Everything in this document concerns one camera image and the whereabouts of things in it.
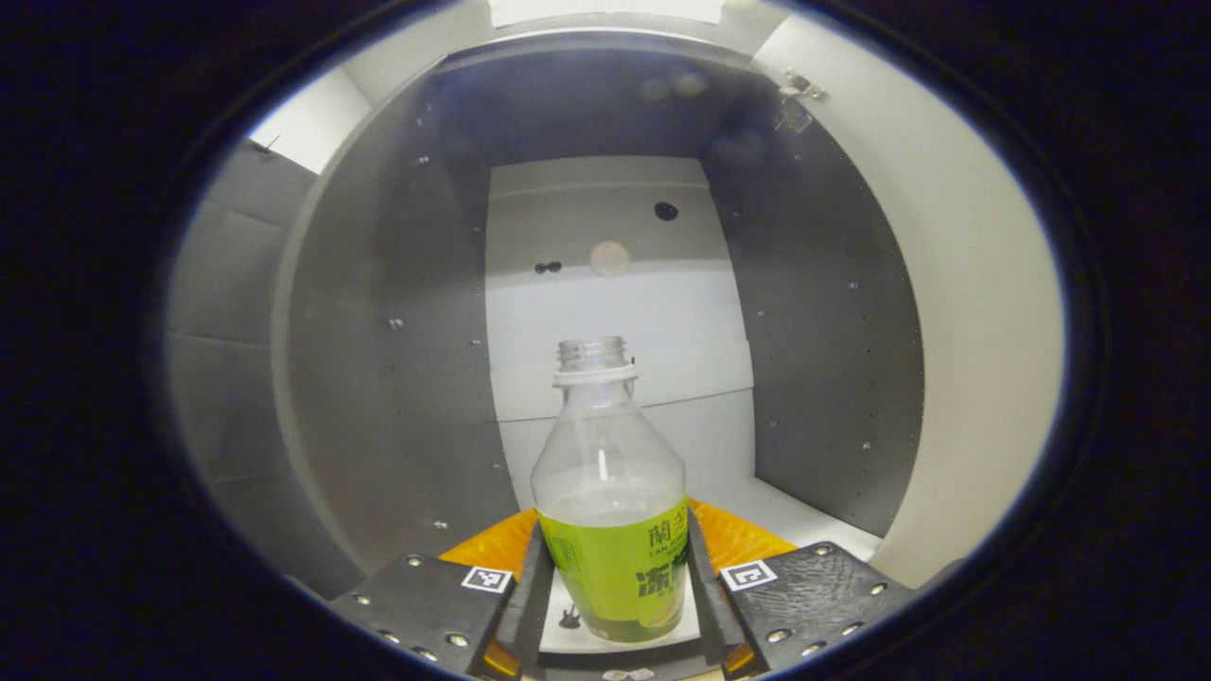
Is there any black backdrop cloth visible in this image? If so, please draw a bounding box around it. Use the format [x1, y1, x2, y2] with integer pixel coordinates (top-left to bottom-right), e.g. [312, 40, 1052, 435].
[163, 137, 365, 599]

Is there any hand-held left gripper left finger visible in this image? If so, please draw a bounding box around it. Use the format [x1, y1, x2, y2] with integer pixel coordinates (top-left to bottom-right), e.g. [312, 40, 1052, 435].
[326, 506, 554, 678]

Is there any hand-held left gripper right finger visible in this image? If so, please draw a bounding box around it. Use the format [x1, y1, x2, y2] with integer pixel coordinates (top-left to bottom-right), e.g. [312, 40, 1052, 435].
[686, 498, 917, 677]

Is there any metal door hinge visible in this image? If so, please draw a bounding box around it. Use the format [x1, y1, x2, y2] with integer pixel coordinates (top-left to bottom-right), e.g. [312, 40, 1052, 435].
[776, 69, 827, 133]

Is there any grey cabinet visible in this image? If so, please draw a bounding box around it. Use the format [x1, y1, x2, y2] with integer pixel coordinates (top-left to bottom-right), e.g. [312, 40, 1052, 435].
[274, 28, 928, 663]

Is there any clear bottle green label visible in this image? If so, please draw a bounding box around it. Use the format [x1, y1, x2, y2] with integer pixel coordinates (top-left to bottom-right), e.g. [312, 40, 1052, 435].
[530, 336, 690, 645]

